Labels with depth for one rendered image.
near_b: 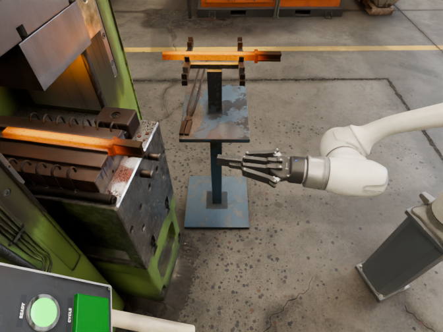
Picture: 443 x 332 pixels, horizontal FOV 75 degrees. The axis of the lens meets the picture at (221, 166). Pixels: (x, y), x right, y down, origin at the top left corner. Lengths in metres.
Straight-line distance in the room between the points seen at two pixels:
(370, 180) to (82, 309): 0.69
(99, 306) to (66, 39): 0.55
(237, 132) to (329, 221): 0.98
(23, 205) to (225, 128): 0.78
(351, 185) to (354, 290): 1.09
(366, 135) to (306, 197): 1.15
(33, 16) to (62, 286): 0.49
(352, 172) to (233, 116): 0.68
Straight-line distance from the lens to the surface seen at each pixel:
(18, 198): 0.88
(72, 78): 1.14
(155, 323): 1.00
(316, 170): 0.78
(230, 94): 1.45
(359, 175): 0.80
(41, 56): 0.67
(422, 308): 1.95
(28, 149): 1.02
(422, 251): 1.45
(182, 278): 1.71
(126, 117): 1.02
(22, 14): 0.65
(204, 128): 1.26
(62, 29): 0.73
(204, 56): 1.20
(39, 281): 0.61
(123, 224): 0.93
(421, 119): 0.89
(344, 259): 1.87
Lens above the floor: 1.60
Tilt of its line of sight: 49 degrees down
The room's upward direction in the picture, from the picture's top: straight up
